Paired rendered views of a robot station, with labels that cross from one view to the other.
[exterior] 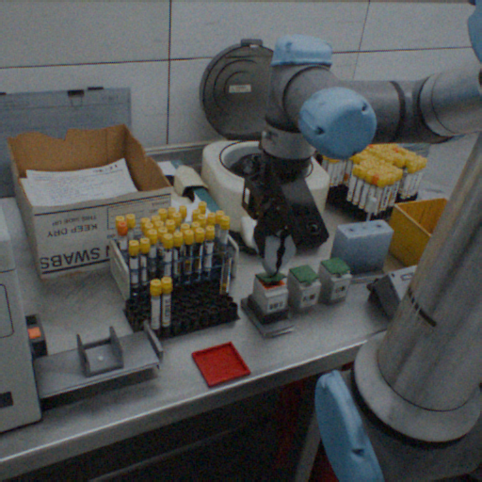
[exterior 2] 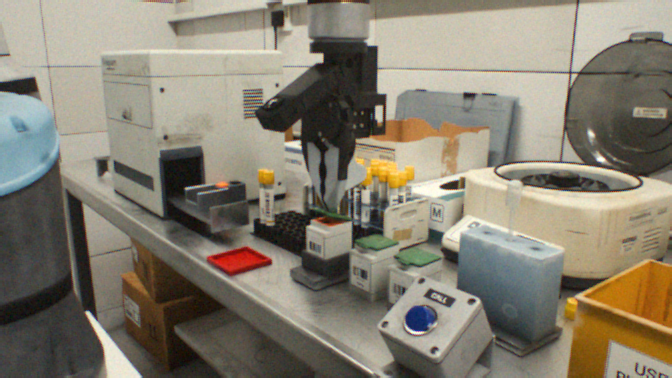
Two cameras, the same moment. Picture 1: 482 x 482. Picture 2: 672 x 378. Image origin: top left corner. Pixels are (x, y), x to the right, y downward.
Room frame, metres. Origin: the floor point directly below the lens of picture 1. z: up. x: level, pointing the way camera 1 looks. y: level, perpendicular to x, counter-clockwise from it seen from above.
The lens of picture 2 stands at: (0.60, -0.68, 1.16)
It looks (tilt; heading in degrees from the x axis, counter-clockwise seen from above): 14 degrees down; 81
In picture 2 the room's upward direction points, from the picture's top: straight up
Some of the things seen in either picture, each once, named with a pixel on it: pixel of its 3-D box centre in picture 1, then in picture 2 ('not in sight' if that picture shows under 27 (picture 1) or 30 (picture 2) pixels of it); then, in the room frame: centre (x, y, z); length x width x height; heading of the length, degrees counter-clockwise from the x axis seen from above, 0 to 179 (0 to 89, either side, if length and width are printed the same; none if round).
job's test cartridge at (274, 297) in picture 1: (268, 297); (329, 243); (0.70, -0.05, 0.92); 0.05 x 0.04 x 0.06; 31
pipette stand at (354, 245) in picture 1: (360, 249); (505, 284); (0.87, -0.22, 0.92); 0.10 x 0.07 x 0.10; 116
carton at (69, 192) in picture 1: (87, 194); (398, 163); (0.90, 0.31, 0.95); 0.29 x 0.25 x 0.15; 31
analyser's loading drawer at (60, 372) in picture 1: (84, 360); (201, 199); (0.52, 0.20, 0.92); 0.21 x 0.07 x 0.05; 121
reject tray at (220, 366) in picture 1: (220, 363); (239, 260); (0.58, 0.01, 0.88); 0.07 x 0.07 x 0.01; 31
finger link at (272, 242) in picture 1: (262, 248); (332, 173); (0.71, -0.03, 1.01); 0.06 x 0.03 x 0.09; 31
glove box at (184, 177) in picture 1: (181, 197); (468, 195); (0.98, 0.14, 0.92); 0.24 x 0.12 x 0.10; 31
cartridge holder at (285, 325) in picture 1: (266, 309); (329, 263); (0.70, -0.05, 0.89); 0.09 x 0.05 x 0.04; 31
